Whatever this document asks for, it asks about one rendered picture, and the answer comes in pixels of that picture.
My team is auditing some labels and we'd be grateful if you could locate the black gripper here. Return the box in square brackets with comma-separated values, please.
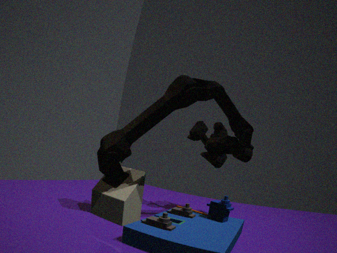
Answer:
[188, 121, 228, 168]

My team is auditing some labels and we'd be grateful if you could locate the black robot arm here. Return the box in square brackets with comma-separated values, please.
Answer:
[97, 75, 254, 188]

